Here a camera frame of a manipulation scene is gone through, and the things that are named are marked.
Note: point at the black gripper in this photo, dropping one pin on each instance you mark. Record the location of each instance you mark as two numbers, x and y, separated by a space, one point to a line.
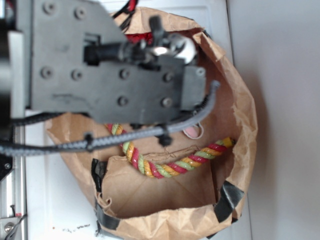
79 60

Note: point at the pink plush toy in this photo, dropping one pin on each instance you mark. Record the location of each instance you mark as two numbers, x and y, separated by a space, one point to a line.
194 132

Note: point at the brown paper bag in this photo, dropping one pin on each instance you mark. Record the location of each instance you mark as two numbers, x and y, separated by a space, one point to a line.
188 190

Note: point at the aluminium extrusion frame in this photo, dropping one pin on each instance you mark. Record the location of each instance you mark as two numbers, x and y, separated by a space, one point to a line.
13 207

